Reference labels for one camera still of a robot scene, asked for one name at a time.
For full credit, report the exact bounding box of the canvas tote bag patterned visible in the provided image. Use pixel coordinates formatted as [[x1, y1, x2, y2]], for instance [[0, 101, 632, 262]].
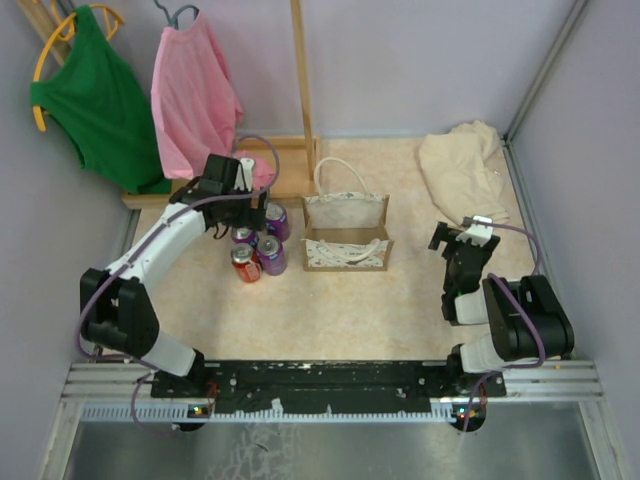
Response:
[[301, 156, 394, 272]]

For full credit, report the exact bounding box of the green tank top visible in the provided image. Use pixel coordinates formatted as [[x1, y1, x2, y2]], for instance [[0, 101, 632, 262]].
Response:
[[30, 4, 171, 195]]

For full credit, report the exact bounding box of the purple soda can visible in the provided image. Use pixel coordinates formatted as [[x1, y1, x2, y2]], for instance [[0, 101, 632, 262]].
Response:
[[265, 202, 291, 242]]

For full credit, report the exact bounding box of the pink shirt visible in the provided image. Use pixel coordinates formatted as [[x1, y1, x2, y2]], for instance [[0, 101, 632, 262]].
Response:
[[149, 10, 276, 191]]

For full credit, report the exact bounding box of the purple cable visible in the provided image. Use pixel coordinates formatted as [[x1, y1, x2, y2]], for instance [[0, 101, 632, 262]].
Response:
[[74, 134, 279, 439], [462, 222, 547, 434]]

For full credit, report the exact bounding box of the aluminium frame rail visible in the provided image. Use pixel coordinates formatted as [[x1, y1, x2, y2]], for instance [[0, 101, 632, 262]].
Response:
[[61, 360, 603, 431]]

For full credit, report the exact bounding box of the yellow clothes hanger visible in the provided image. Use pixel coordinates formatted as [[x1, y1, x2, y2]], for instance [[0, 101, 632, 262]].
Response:
[[32, 1, 125, 132]]

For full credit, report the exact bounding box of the wooden clothes rack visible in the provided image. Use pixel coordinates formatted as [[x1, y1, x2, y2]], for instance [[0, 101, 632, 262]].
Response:
[[15, 1, 322, 210]]

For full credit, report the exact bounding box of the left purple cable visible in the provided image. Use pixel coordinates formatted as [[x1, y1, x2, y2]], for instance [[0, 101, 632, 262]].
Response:
[[74, 134, 279, 439]]

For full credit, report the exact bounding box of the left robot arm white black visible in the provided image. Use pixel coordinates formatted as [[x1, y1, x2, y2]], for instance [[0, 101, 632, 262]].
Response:
[[77, 155, 270, 397]]

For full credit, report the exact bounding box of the grey clothes hanger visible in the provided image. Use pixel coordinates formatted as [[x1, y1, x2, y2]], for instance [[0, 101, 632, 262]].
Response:
[[153, 0, 200, 30]]

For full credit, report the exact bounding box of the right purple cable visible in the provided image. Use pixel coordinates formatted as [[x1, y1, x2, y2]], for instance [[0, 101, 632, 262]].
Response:
[[462, 222, 547, 434]]

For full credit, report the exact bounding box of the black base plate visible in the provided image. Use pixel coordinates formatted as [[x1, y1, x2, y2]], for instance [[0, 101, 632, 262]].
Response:
[[151, 360, 481, 414]]

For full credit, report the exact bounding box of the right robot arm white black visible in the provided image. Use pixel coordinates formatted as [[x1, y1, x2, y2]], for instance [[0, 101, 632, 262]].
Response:
[[428, 216, 575, 396]]

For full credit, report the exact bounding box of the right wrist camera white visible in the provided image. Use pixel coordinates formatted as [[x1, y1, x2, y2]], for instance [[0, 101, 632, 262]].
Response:
[[462, 216, 494, 241]]

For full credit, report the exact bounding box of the cream folded cloth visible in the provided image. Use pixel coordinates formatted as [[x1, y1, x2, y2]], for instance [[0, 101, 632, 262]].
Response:
[[417, 120, 509, 225]]

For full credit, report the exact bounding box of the red can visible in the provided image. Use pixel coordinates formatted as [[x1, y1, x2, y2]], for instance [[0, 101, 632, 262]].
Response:
[[230, 243, 262, 283]]

